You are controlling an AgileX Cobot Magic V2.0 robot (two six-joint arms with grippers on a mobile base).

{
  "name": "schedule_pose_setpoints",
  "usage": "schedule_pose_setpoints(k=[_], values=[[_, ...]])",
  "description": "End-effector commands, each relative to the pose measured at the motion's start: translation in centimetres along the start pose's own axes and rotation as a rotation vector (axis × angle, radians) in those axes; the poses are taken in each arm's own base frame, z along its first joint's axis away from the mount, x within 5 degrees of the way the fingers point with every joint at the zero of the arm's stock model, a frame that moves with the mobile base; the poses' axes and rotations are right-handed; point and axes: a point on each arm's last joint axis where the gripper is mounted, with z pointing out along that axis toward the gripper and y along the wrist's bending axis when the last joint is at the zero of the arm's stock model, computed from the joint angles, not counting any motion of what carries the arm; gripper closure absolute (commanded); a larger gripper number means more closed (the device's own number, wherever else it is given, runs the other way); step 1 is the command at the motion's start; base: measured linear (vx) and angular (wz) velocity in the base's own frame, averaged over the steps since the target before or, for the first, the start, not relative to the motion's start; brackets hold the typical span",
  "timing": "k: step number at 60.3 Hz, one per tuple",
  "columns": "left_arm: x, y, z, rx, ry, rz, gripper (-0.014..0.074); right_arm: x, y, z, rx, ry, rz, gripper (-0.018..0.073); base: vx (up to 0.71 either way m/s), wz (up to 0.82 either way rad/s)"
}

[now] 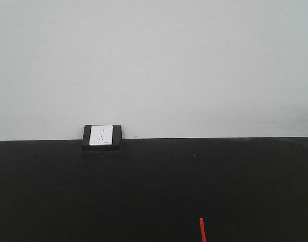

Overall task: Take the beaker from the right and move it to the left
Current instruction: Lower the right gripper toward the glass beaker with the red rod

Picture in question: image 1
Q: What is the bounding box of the red stirring rod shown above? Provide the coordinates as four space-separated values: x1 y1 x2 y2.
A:
199 218 207 242

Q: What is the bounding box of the black socket mounting box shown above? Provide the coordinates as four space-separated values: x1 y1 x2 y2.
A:
82 125 122 151

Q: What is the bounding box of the white wall power socket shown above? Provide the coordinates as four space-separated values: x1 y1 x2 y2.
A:
89 125 113 146

